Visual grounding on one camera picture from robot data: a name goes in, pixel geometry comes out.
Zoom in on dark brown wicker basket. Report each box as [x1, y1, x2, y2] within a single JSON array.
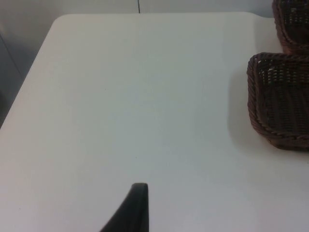
[[272, 0, 309, 56], [246, 52, 309, 153]]

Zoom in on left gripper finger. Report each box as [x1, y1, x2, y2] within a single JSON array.
[[99, 183, 149, 232]]

